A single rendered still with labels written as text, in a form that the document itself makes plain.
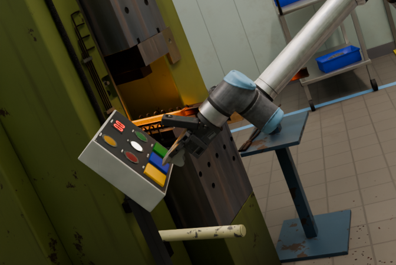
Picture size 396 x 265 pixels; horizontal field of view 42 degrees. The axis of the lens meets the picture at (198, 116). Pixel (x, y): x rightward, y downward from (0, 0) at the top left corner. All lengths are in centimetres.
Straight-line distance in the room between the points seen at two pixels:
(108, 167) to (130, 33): 69
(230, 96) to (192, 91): 113
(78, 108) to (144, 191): 53
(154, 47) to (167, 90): 41
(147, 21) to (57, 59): 45
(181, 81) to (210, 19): 344
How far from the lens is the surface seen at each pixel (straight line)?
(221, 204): 231
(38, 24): 196
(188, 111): 224
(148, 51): 215
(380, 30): 595
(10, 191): 230
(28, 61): 204
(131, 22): 212
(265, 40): 593
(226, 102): 150
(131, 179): 159
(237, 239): 240
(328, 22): 172
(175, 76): 252
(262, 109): 153
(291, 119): 279
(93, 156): 158
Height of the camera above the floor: 154
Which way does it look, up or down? 15 degrees down
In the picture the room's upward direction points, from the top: 22 degrees counter-clockwise
